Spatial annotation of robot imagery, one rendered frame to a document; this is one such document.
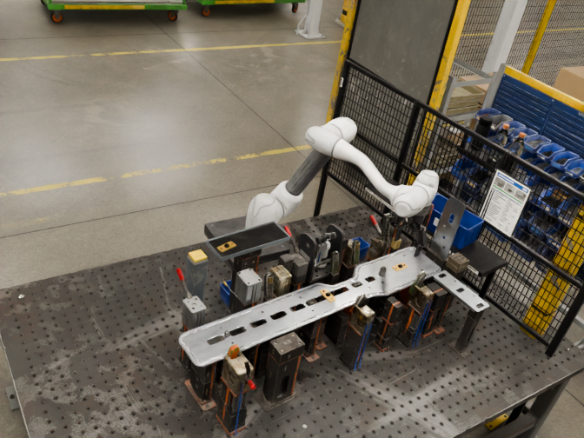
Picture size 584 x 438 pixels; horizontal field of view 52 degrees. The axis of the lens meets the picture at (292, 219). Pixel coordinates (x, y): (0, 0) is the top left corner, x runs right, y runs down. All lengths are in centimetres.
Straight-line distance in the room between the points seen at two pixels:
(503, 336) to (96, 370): 201
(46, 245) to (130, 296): 161
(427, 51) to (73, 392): 341
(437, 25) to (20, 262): 338
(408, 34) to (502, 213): 210
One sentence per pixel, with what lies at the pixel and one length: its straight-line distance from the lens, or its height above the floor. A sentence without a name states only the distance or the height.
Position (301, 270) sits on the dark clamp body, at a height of 104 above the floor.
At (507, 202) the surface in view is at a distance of 318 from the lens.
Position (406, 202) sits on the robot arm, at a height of 149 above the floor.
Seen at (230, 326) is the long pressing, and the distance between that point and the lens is 249.
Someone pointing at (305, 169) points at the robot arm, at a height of 121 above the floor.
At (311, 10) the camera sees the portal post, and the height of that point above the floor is 38.
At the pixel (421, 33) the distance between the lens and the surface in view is 478.
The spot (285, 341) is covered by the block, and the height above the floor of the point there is 103.
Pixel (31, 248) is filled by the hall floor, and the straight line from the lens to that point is 455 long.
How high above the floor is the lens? 276
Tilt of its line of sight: 34 degrees down
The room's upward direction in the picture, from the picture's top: 10 degrees clockwise
